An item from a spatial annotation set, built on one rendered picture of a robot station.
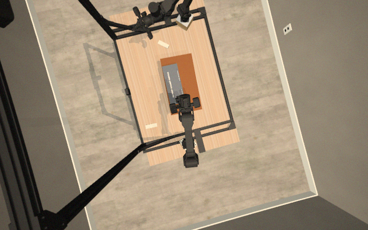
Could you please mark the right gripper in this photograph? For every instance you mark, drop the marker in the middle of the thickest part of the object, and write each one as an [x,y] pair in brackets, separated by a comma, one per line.
[173,107]

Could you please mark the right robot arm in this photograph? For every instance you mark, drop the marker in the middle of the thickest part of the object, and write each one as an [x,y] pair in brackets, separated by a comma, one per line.
[187,118]

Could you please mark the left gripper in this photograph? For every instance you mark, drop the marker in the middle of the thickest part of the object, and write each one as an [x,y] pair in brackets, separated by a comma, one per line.
[145,21]

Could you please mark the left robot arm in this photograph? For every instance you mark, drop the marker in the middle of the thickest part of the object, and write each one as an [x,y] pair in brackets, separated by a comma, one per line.
[165,8]

